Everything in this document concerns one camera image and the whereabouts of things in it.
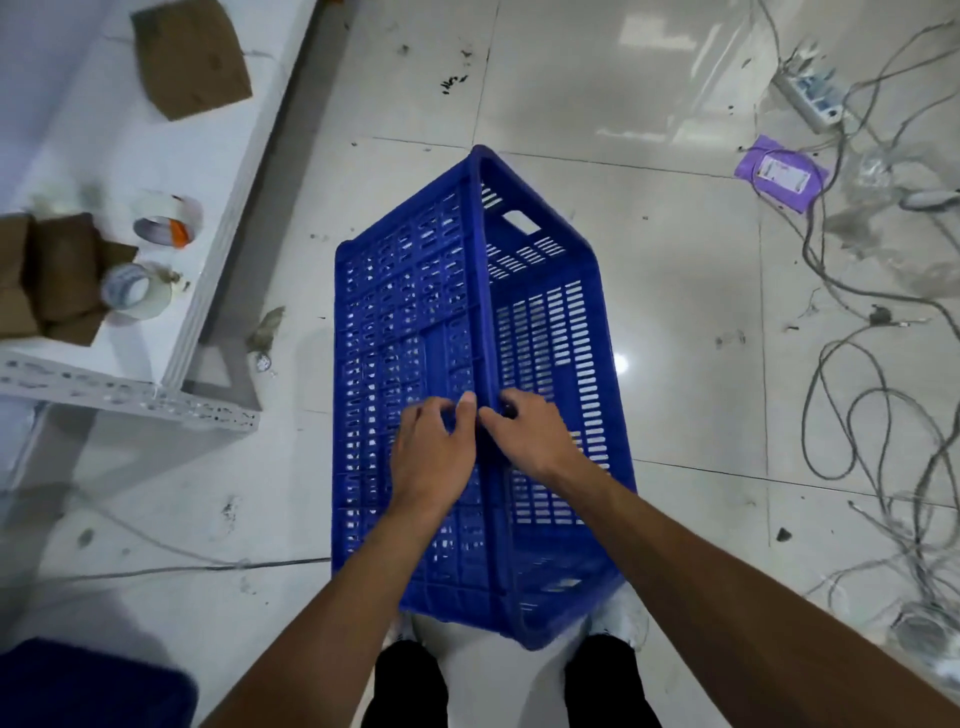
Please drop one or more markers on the torn tape scrap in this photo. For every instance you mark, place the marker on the torn tape scrap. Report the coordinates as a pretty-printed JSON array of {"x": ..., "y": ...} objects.
[{"x": 266, "y": 330}]

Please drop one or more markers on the person's left forearm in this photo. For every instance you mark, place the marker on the person's left forearm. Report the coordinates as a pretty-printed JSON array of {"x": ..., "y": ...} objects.
[{"x": 337, "y": 622}]

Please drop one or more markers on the folded brown cardboard boxes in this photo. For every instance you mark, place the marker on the folded brown cardboard boxes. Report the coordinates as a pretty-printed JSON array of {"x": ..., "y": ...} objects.
[{"x": 60, "y": 277}]

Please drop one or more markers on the person's white shoe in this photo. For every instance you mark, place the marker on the person's white shoe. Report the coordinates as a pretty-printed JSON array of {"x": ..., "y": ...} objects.
[
  {"x": 622, "y": 615},
  {"x": 401, "y": 634}
]

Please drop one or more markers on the person's right thumb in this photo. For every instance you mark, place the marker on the person's right thumb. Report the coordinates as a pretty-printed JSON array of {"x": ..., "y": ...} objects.
[{"x": 495, "y": 427}]

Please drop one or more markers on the person's black trouser leg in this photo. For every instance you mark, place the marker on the person's black trouser leg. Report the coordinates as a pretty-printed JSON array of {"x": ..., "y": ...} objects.
[
  {"x": 607, "y": 686},
  {"x": 405, "y": 690}
]

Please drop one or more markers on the person's right hand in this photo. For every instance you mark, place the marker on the person's right hand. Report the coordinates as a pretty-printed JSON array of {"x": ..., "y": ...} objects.
[{"x": 536, "y": 446}]

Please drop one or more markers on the person's right forearm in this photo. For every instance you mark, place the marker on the person's right forearm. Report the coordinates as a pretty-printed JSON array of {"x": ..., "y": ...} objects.
[{"x": 712, "y": 600}]

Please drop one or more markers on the flat brown cardboard piece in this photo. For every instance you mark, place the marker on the flat brown cardboard piece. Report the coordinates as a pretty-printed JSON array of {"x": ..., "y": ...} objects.
[{"x": 191, "y": 56}]

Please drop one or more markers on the blue plastic slotted crate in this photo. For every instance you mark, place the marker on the blue plastic slotted crate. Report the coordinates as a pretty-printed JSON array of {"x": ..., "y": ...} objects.
[{"x": 420, "y": 315}]

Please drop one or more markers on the person's left hand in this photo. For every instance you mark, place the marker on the person's left hand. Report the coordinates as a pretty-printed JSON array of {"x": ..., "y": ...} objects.
[{"x": 429, "y": 465}]

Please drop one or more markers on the white metal shelf table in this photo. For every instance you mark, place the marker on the white metal shelf table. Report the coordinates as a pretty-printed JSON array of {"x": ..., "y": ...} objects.
[{"x": 112, "y": 165}]

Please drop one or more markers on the person's right white shoe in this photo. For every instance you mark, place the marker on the person's right white shoe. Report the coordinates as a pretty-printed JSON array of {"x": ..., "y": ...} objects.
[{"x": 622, "y": 615}]

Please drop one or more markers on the dark blue plastic bin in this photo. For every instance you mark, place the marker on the dark blue plastic bin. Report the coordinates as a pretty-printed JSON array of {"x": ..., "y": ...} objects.
[{"x": 82, "y": 686}]

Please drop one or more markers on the tape roll with orange core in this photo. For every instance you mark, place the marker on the tape roll with orange core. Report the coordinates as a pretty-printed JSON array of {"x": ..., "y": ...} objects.
[{"x": 176, "y": 217}]

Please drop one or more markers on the person's left white shoe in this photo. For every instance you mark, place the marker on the person's left white shoe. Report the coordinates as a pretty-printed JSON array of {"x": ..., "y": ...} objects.
[{"x": 401, "y": 634}]

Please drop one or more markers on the person's left thumb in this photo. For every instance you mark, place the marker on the person's left thumb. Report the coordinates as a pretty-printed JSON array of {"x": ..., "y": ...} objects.
[{"x": 466, "y": 420}]

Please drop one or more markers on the white power strip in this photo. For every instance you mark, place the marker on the white power strip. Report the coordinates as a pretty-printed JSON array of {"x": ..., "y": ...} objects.
[{"x": 814, "y": 94}]

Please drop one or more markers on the person's left black trouser leg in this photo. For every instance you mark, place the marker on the person's left black trouser leg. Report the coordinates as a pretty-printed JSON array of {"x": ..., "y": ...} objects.
[{"x": 405, "y": 690}]

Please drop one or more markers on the crumpled clear plastic bag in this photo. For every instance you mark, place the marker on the crumpled clear plastic bag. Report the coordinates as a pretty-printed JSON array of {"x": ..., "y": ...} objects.
[{"x": 885, "y": 217}]

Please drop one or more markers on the purple mailer packet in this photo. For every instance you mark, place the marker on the purple mailer packet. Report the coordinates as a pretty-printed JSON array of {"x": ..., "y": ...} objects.
[{"x": 780, "y": 172}]

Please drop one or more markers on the person's right black trouser leg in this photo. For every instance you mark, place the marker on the person's right black trouser leg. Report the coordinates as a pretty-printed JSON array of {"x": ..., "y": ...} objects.
[{"x": 607, "y": 686}]

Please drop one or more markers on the clear packing tape roll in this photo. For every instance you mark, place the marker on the clear packing tape roll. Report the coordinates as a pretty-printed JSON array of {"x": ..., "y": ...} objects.
[{"x": 135, "y": 292}]

